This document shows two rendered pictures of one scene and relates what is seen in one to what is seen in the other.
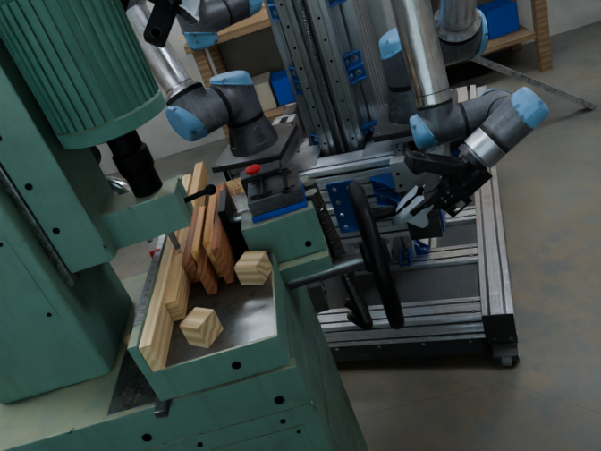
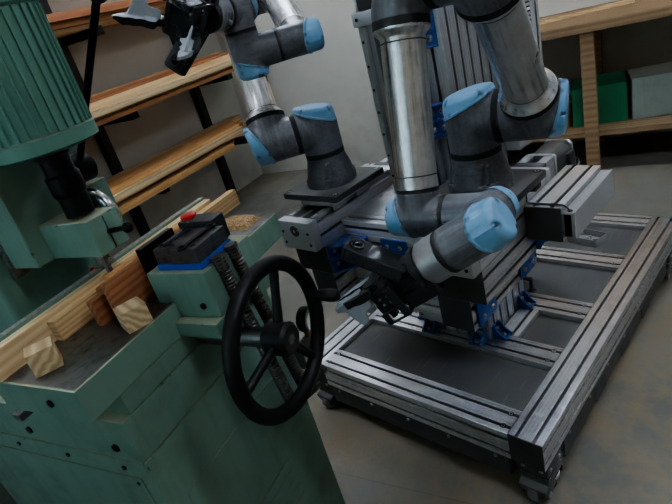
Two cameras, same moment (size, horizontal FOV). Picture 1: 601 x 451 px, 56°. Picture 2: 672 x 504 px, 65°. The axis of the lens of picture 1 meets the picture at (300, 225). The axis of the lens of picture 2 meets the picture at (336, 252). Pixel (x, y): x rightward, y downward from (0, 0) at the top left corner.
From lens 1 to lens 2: 0.63 m
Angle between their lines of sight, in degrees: 23
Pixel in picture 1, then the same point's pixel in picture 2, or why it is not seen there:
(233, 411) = (84, 439)
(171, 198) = (84, 226)
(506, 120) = (452, 233)
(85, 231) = (16, 237)
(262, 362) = (69, 411)
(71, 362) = not seen: hidden behind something
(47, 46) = not seen: outside the picture
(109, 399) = not seen: hidden behind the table
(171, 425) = (43, 428)
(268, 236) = (169, 287)
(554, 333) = (614, 487)
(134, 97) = (33, 129)
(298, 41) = (379, 83)
